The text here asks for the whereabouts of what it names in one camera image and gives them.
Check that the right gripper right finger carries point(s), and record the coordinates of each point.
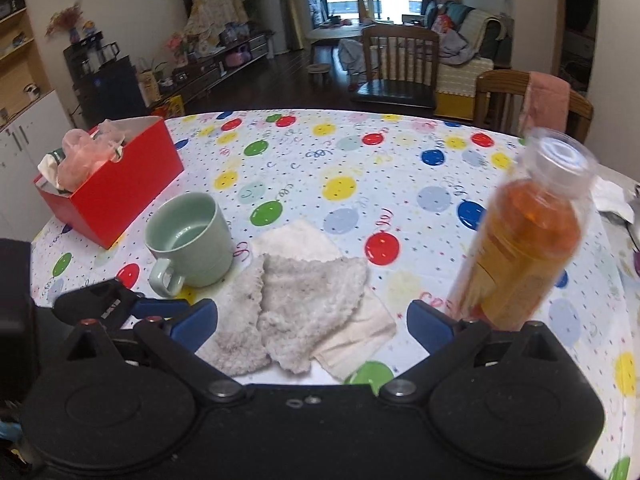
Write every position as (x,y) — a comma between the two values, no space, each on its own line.
(451,346)

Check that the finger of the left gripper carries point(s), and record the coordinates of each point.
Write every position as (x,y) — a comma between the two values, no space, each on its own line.
(166,308)
(109,302)

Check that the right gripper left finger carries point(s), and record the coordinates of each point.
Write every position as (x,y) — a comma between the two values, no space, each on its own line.
(173,343)

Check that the cream cloth napkin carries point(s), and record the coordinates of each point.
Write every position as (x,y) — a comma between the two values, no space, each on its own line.
(370,327)

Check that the white fluffy cloth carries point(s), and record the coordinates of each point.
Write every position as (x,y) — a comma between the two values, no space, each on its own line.
(279,310)

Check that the pink bath pouf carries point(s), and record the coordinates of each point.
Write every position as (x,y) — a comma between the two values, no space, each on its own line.
(86,153)

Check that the christmas print cloth bag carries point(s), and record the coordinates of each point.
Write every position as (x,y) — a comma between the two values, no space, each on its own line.
(49,164)

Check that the pale green mug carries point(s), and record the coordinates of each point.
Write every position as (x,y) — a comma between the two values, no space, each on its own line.
(191,243)

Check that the red cardboard box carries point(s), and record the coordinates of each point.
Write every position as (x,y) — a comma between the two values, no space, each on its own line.
(104,206)

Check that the orange tea bottle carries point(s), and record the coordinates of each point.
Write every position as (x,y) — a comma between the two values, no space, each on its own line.
(532,227)

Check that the balloon print tablecloth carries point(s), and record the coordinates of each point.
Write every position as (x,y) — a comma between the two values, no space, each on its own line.
(407,194)

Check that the white tissue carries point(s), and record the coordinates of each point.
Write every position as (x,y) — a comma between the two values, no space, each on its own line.
(609,198)

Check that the tv console cabinet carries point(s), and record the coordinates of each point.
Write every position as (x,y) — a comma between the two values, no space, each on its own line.
(196,79)

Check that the wooden chair with towel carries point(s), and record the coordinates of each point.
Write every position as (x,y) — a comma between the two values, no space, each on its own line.
(499,98)

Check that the pink towel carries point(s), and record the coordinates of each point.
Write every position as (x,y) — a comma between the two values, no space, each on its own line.
(546,103)

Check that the small wooden stool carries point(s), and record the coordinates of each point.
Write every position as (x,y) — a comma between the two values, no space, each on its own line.
(319,72)

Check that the wooden chair black seat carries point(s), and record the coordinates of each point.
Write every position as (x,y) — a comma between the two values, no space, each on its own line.
(402,65)

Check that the sofa with blankets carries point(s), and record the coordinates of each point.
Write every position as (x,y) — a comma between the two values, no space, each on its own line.
(472,42)

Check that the white coffee table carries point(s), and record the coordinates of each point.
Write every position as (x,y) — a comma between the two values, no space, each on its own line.
(330,37)

